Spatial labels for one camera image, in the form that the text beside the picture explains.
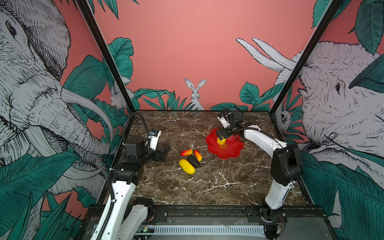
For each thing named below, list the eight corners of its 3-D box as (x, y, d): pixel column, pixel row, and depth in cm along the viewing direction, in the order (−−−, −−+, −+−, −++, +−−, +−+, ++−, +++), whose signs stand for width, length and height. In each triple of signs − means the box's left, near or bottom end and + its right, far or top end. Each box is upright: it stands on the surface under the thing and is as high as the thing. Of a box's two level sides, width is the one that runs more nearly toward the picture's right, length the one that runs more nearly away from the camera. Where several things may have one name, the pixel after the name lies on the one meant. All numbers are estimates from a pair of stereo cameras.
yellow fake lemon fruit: (178, 164, 93) (177, 161, 90) (183, 160, 96) (183, 156, 92) (190, 177, 88) (190, 174, 85) (195, 172, 91) (195, 169, 87)
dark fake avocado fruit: (194, 170, 91) (194, 167, 88) (187, 159, 96) (187, 155, 93) (200, 167, 93) (200, 163, 89) (193, 156, 98) (193, 152, 94)
